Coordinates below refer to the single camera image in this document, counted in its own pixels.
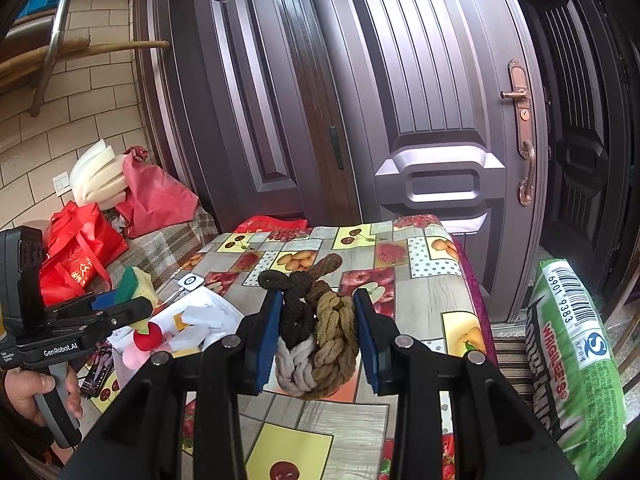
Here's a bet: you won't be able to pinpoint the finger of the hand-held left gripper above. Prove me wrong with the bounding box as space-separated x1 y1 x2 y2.
46 290 122 321
54 298 155 337

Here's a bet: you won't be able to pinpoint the striped brown cushion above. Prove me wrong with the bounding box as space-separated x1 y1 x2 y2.
492 334 538 398

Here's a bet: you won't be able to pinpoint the braided rope knot toy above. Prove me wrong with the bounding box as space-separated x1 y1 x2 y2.
257 254 361 401

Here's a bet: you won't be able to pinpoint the red packet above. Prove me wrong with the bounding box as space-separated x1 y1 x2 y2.
234 215 308 235

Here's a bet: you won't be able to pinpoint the red apple plush toy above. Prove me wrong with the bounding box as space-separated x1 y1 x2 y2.
132 322 163 351

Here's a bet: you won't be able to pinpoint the copper door handle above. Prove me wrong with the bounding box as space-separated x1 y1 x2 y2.
500 59 537 207

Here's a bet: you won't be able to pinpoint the red plastic bag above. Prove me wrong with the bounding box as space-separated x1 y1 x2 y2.
115 146 200 238

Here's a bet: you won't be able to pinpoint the green printed pillow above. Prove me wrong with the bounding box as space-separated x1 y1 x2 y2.
522 257 628 478

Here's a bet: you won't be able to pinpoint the wide brown door leaf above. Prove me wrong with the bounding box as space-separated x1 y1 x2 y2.
305 0 546 326

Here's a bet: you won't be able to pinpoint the person's left hand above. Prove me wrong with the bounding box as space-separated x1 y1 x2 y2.
2 373 57 429

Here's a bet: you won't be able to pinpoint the white tray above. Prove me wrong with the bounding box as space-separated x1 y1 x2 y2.
107 290 244 361

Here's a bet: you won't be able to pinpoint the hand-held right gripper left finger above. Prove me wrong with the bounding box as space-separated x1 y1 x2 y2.
65 287 285 480

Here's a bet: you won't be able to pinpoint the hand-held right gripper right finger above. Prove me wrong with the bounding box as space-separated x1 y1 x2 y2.
351 287 578 480

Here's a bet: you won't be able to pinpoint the dark metal door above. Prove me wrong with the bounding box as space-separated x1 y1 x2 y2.
520 0 640 311

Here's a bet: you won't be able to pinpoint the folded white foam sheets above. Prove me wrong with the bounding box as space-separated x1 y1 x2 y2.
69 138 132 208

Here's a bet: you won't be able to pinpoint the dark packet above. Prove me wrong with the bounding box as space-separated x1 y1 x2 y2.
80 350 113 398

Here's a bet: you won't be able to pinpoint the green yellow sponge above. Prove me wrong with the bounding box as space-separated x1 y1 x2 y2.
116 266 160 311

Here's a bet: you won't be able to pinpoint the plaid sofa blanket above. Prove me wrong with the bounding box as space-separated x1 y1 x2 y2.
107 205 221 291

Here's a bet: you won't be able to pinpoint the fruit printed tablecloth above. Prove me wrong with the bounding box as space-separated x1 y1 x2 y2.
100 214 466 480

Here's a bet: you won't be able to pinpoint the narrow brown door leaf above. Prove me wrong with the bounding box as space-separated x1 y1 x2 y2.
165 0 361 231

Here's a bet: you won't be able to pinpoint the bamboo pole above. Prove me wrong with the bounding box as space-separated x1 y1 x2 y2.
0 39 170 68

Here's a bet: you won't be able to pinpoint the steel tube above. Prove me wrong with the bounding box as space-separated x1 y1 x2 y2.
29 0 81 117

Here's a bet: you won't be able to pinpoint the black door latch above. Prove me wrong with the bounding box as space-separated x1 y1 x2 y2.
330 125 345 170

